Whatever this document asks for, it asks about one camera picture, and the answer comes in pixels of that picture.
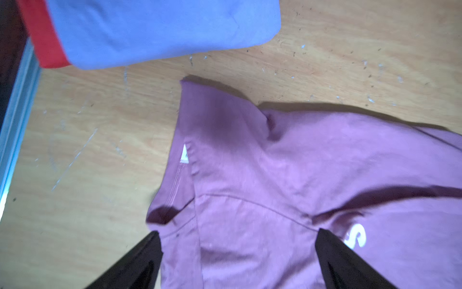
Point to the magenta t-shirt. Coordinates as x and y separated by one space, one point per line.
246 191

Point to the folded lavender t-shirt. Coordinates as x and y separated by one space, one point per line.
104 34

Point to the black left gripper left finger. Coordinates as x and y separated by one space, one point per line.
138 269

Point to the folded red t-shirt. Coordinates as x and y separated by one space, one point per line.
38 23

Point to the aluminium left floor rail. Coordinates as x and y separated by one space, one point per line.
17 116

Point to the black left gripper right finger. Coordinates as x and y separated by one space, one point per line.
342 268

